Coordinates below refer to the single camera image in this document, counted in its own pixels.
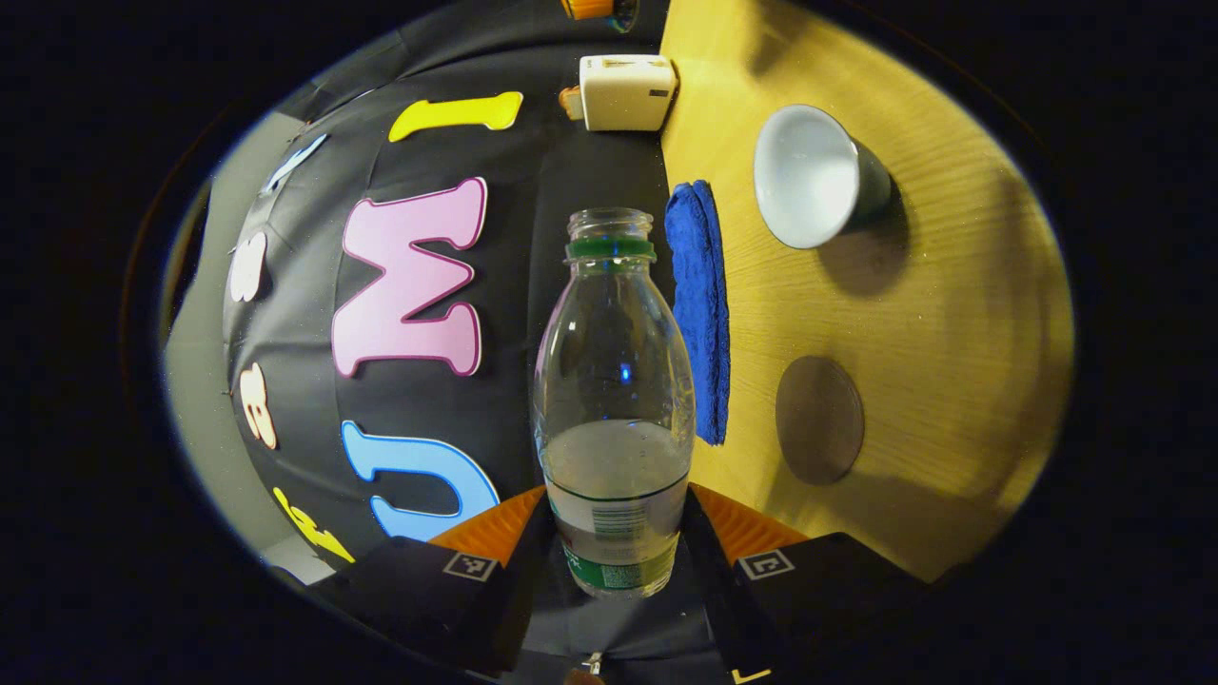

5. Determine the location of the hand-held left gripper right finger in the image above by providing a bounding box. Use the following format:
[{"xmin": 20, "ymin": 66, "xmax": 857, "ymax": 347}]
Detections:
[{"xmin": 678, "ymin": 483, "xmax": 938, "ymax": 681}]

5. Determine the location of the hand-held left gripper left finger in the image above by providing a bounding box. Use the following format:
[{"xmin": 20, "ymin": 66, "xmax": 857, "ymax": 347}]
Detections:
[{"xmin": 304, "ymin": 485, "xmax": 558, "ymax": 681}]

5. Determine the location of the round brown coaster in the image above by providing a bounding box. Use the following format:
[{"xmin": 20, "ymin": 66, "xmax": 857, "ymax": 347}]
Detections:
[{"xmin": 776, "ymin": 356, "xmax": 866, "ymax": 487}]

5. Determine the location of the white teacup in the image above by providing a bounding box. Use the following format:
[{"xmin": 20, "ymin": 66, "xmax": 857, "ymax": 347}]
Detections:
[{"xmin": 754, "ymin": 104, "xmax": 894, "ymax": 251}]

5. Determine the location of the clear plastic water bottle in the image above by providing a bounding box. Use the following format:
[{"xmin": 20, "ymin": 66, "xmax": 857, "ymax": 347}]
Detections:
[{"xmin": 533, "ymin": 207, "xmax": 697, "ymax": 600}]

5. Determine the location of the white toaster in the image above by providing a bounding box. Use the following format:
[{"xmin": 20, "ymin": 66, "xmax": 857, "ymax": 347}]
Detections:
[{"xmin": 579, "ymin": 54, "xmax": 679, "ymax": 132}]

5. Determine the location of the black backdrop cloth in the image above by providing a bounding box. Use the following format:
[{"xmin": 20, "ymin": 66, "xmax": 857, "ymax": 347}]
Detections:
[{"xmin": 224, "ymin": 0, "xmax": 705, "ymax": 572}]

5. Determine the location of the blue towel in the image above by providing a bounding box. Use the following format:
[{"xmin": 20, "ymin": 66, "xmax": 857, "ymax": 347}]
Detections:
[{"xmin": 664, "ymin": 180, "xmax": 732, "ymax": 447}]

